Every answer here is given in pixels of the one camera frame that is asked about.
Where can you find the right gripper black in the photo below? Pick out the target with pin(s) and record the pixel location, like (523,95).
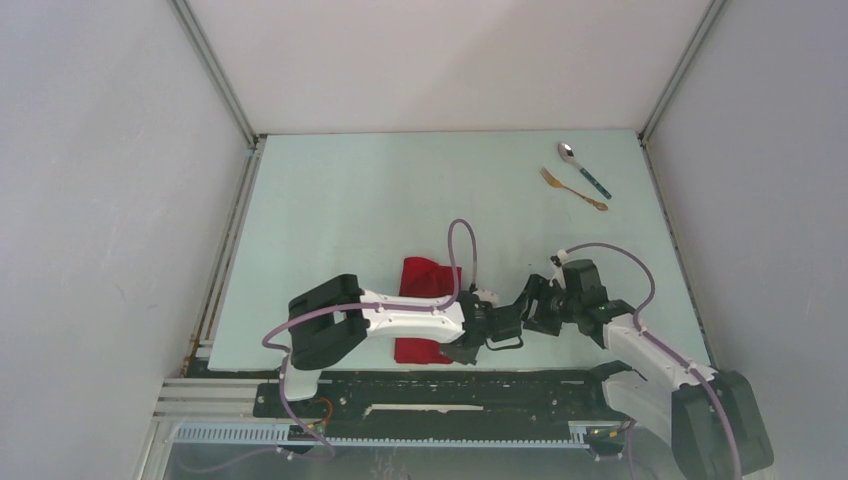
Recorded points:
(537,287)

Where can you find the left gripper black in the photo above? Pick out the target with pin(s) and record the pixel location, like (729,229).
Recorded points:
(459,355)

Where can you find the red cloth napkin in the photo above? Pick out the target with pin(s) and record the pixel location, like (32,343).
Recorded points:
(422,278)

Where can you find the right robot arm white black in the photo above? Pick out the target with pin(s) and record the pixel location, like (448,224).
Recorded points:
(709,418)

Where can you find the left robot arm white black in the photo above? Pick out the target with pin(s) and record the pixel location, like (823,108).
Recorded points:
(335,317)

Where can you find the gold fork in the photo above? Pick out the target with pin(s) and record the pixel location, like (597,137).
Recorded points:
(553,182)

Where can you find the left corner aluminium profile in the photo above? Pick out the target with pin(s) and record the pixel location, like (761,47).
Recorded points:
(207,321)

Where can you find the corner aluminium profile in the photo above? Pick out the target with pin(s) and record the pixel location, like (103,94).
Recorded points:
(707,23)
(207,321)

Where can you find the right corner aluminium profile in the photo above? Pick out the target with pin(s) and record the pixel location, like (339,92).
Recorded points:
(707,23)

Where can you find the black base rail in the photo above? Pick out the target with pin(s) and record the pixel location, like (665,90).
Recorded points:
(546,406)

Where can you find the silver spoon blue handle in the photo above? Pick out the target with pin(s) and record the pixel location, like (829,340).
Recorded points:
(566,153)

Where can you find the aluminium frame rail front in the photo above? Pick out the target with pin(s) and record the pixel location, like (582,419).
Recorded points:
(219,411)

